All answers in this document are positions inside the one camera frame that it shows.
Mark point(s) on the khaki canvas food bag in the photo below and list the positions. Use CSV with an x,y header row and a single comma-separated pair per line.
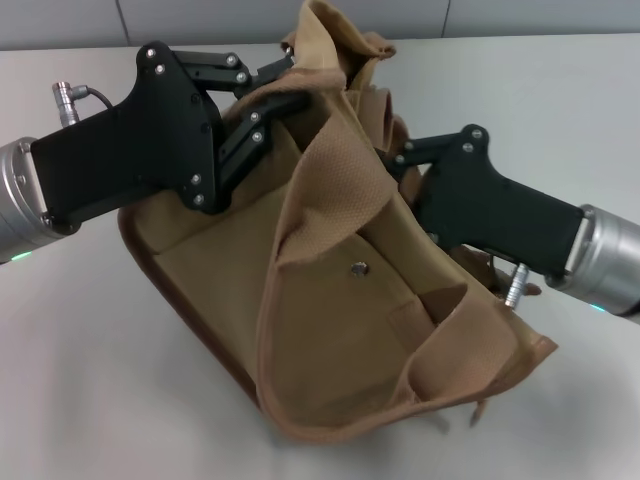
x,y
330,325

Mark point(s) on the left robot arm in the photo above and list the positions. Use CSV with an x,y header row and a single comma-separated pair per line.
x,y
17,220

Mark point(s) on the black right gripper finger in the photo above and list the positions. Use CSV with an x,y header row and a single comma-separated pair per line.
x,y
430,150

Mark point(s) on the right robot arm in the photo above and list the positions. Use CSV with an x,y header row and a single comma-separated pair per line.
x,y
605,260

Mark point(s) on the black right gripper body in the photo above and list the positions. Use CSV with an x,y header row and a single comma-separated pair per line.
x,y
480,210

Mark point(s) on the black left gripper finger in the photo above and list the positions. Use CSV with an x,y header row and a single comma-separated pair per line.
x,y
245,145
220,70

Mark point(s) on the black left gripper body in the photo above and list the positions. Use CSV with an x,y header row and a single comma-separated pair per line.
x,y
145,155

